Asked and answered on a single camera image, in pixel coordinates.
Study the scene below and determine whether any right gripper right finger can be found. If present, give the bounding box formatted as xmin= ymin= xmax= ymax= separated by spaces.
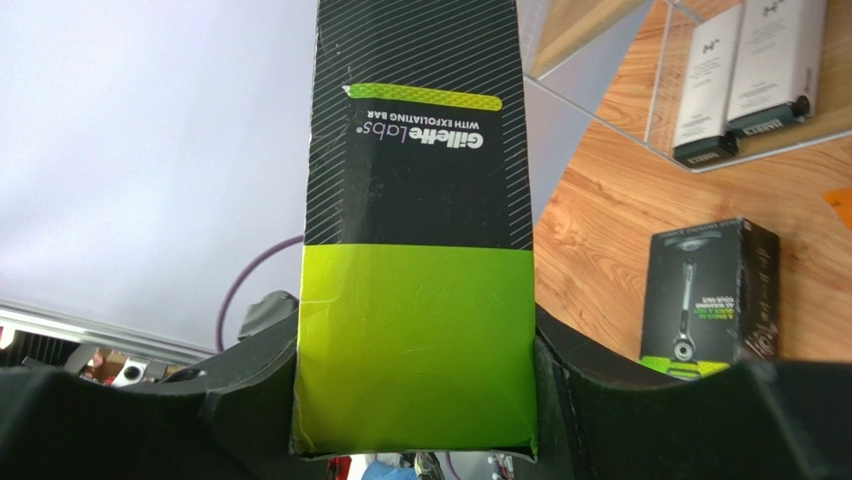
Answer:
xmin=515 ymin=309 xmax=851 ymax=479

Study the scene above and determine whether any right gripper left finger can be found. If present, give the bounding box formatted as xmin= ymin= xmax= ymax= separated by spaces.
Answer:
xmin=1 ymin=315 xmax=327 ymax=479

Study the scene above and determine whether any black green razor box small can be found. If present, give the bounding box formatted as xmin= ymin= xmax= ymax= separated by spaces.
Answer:
xmin=640 ymin=217 xmax=781 ymax=380

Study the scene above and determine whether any black green razor box large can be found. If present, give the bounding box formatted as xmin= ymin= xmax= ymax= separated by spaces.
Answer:
xmin=292 ymin=1 xmax=538 ymax=457

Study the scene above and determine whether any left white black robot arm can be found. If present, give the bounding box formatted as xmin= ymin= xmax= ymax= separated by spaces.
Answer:
xmin=237 ymin=290 xmax=299 ymax=341

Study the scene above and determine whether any left white grey cosmetic box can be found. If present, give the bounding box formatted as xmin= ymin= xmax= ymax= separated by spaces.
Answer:
xmin=672 ymin=3 xmax=743 ymax=170

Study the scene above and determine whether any white grey cosmetic box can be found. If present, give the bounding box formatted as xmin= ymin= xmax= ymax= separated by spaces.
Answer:
xmin=672 ymin=3 xmax=743 ymax=170
xmin=727 ymin=0 xmax=827 ymax=139

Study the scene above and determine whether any orange clear razor blister pack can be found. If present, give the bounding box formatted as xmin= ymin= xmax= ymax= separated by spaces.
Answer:
xmin=822 ymin=187 xmax=852 ymax=231

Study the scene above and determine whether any right white grey cosmetic box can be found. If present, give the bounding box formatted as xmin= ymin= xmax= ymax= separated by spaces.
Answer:
xmin=727 ymin=0 xmax=827 ymax=139

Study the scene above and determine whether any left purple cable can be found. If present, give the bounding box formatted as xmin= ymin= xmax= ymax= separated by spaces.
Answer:
xmin=215 ymin=234 xmax=306 ymax=353

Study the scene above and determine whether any white wire wooden shelf unit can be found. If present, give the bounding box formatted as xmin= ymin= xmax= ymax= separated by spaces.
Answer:
xmin=521 ymin=1 xmax=851 ymax=164

